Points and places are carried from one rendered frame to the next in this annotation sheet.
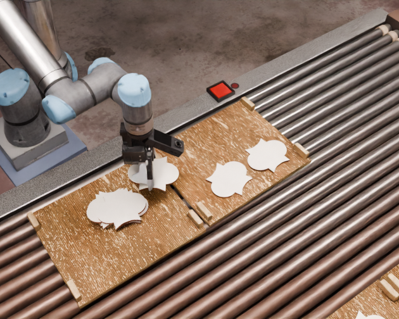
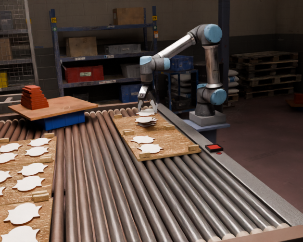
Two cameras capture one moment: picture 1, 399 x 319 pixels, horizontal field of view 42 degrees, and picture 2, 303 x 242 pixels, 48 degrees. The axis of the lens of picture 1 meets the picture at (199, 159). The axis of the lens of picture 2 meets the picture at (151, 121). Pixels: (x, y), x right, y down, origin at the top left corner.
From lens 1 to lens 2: 2.59 m
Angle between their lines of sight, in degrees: 90
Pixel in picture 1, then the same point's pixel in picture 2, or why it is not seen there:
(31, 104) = (199, 95)
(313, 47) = (256, 184)
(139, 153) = not seen: hidden behind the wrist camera
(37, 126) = (198, 107)
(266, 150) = (153, 148)
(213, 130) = (179, 140)
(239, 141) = (167, 145)
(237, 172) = (145, 141)
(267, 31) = not seen: outside the picture
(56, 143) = (198, 121)
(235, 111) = not seen: hidden behind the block
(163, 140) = (142, 90)
